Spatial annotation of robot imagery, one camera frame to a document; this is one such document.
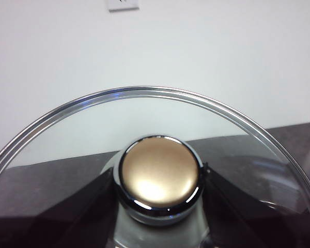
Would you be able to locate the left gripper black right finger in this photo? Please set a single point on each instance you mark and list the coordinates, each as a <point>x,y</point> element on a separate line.
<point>248,222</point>

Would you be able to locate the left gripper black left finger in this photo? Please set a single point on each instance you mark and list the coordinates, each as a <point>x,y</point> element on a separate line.
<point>54,230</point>

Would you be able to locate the glass lid with round knob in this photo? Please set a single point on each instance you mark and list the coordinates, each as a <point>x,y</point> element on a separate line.
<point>160,175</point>

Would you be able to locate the white wall socket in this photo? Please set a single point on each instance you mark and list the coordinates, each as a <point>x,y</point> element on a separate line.
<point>124,4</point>

